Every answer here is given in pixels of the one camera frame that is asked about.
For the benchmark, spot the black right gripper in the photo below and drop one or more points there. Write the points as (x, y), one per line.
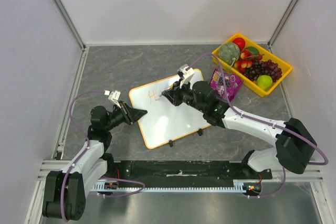
(177, 94)

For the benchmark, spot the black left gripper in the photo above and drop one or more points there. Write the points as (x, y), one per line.
(130, 114)

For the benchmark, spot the yellow framed whiteboard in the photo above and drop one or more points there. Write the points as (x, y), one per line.
(164, 122)

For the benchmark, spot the white marker pen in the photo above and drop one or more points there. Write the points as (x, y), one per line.
(168, 93)

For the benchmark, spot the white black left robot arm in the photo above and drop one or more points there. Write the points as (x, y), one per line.
(66, 190)

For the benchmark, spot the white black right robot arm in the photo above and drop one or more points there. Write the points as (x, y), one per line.
(292, 145)

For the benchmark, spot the purple grape snack bag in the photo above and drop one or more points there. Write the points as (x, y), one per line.
(230, 80)

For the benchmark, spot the green netted melon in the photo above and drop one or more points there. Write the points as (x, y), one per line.
(229, 53)

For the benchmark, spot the red yellow peach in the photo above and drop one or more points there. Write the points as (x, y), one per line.
(246, 55)

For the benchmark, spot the red apple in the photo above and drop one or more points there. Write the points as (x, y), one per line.
(240, 42)

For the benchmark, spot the dark purple grape bunch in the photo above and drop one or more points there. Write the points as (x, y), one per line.
(259, 68)

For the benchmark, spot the green orange mango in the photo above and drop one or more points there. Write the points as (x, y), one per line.
(253, 50)

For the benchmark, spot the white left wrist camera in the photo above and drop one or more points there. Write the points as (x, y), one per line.
(113, 96)

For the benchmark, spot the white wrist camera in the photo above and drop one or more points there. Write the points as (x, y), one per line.
(113, 96)
(185, 73)

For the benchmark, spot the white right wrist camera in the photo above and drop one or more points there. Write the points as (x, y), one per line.
(185, 73)

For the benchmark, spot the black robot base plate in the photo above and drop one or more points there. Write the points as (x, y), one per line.
(184, 173)

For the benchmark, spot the light blue cable duct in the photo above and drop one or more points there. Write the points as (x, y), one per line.
(102, 187)

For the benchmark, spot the aluminium frame rail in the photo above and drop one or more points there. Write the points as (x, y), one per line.
(68, 21)

